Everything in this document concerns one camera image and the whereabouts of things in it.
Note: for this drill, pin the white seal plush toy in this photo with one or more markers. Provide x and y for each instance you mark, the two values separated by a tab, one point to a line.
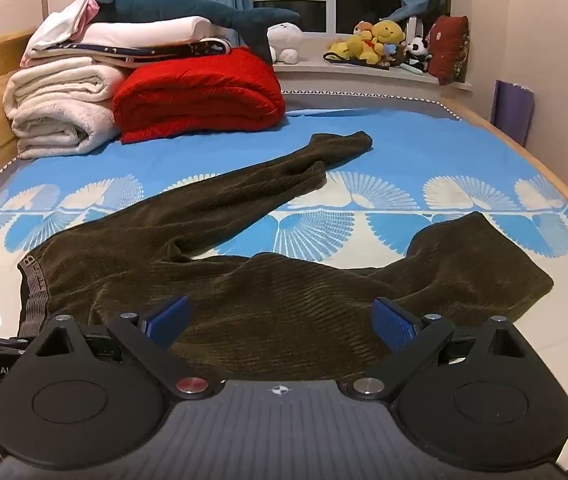
284	40

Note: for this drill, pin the yellow bear plush toy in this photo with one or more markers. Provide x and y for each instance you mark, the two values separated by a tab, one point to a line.
388	35

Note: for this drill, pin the panda plush toy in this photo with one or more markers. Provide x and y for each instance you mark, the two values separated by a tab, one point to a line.
418	52

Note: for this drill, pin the yellow duck plush toy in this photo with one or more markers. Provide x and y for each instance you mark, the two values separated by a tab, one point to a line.
346	49

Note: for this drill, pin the white pink folded cloth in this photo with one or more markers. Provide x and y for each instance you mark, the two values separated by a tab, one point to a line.
64	22

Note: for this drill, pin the red folded blanket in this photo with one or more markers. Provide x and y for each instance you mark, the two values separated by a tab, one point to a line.
199	95

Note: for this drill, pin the orange bear plush toy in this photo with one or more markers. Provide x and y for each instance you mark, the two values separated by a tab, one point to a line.
363	31

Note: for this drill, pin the red cushion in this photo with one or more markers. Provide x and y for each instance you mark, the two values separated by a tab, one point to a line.
448	47

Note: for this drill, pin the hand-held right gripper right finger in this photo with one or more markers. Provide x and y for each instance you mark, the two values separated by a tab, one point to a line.
394	322

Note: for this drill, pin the navy patterned folded quilt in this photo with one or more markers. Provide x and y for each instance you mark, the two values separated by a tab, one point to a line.
129	52

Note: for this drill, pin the olive knitted garment striped waistband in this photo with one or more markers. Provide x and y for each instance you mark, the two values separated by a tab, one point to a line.
289	300

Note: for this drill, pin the blue shark plush toy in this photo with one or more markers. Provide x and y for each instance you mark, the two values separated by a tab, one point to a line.
164	7

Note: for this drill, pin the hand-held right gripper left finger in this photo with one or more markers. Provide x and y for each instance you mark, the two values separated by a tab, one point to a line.
170	316

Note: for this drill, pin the white fluffy folded blanket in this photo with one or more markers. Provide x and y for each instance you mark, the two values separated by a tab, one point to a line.
54	105

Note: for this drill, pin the blue white patterned bed sheet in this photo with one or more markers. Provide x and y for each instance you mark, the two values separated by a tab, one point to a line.
414	160

